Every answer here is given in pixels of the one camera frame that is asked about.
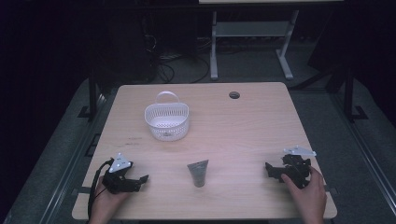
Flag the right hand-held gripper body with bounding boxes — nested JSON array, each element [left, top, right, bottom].
[[278, 145, 318, 189]]

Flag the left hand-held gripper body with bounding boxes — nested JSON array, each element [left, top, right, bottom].
[[102, 151, 142, 195]]

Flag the person's left hand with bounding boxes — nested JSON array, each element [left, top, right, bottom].
[[89, 176, 132, 224]]

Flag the person's right hand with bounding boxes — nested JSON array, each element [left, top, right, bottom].
[[280, 165, 328, 224]]

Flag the grey squeeze tube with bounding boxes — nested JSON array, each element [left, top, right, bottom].
[[186, 159, 210, 189]]

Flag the white plastic basket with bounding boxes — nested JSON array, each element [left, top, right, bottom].
[[144, 91, 191, 143]]

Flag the black metal stand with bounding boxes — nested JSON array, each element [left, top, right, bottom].
[[342, 66, 370, 123], [78, 66, 107, 121]]

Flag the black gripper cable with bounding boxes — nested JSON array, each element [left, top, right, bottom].
[[87, 158, 116, 219]]

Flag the black floor cables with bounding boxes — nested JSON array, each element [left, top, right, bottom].
[[154, 53, 211, 85]]

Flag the white metal table frame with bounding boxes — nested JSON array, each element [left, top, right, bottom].
[[209, 8, 301, 81]]

